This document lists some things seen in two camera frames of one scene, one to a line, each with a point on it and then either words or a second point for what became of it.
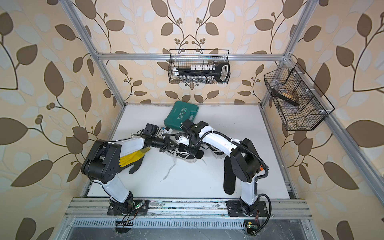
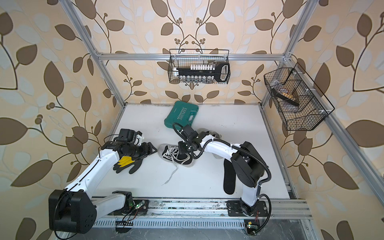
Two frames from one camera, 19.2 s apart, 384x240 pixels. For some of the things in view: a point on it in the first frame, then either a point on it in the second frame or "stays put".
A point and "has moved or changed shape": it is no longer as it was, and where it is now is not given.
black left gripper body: [162, 143] to [135, 151]
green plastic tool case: [181, 110] stays put
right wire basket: [299, 103] stays put
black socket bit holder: [205, 73] stays put
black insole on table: [229, 180] stays put
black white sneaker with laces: [183, 155] has moved or changed shape
